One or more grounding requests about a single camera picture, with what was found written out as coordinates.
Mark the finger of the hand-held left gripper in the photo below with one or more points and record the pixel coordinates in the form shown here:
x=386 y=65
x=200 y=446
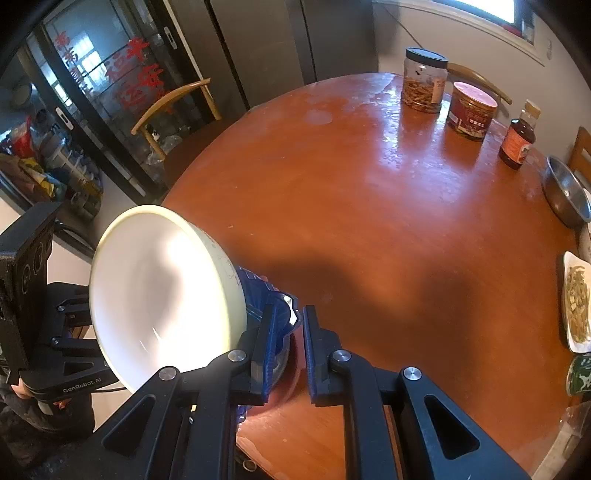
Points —
x=74 y=304
x=81 y=355

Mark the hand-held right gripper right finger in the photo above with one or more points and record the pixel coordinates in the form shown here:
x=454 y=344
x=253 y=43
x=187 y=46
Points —
x=310 y=360

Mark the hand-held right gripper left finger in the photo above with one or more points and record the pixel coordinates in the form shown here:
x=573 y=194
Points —
x=268 y=355

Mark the blue ribbed plastic dish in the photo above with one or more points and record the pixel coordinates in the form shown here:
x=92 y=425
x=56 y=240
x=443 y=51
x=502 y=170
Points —
x=251 y=286

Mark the person's left forearm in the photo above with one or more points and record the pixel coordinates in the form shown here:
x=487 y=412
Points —
x=41 y=434

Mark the person's left hand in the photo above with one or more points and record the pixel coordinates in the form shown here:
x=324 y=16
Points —
x=21 y=391

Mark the curved back wooden chair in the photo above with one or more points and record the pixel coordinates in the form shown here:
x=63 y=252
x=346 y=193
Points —
x=480 y=76
x=171 y=99

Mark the glass door cabinet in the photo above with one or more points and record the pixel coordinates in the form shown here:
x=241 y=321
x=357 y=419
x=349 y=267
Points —
x=92 y=69

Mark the white square plate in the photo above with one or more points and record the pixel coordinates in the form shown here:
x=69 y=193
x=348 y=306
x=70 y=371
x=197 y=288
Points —
x=577 y=346

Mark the green label clear bottle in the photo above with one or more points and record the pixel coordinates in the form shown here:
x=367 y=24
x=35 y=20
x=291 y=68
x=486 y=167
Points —
x=581 y=376

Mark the stir-fried bean sprouts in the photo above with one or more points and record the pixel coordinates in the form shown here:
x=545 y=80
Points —
x=579 y=304

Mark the red lid jar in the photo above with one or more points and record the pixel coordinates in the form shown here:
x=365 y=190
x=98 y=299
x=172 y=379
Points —
x=471 y=115

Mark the black lid snack jar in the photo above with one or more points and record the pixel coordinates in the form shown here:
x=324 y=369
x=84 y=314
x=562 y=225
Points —
x=422 y=87

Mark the brown sauce bottle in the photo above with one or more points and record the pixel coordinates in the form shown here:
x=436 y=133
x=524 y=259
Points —
x=517 y=145

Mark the stainless steel basin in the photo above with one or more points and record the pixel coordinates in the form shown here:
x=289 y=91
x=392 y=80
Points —
x=565 y=194

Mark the grey refrigerator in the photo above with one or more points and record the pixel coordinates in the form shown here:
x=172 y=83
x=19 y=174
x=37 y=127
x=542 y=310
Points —
x=277 y=41

